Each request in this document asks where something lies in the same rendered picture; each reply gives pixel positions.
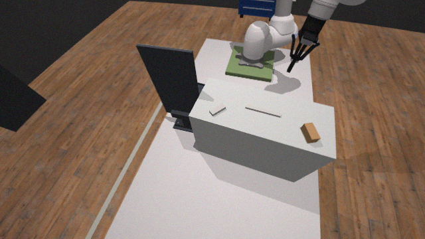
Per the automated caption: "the small tan wooden block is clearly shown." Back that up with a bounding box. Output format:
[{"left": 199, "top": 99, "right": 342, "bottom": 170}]
[{"left": 301, "top": 122, "right": 321, "bottom": 143}]

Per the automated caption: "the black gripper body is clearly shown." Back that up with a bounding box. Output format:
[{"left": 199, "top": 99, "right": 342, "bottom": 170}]
[{"left": 298, "top": 15, "right": 326, "bottom": 41}]

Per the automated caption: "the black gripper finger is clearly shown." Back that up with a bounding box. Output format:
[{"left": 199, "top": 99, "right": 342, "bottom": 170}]
[
  {"left": 287, "top": 33, "right": 302, "bottom": 72},
  {"left": 289, "top": 41, "right": 320, "bottom": 73}
]

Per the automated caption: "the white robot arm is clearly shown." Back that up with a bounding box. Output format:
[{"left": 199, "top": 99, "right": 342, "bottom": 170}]
[{"left": 236, "top": 0, "right": 366, "bottom": 69}]

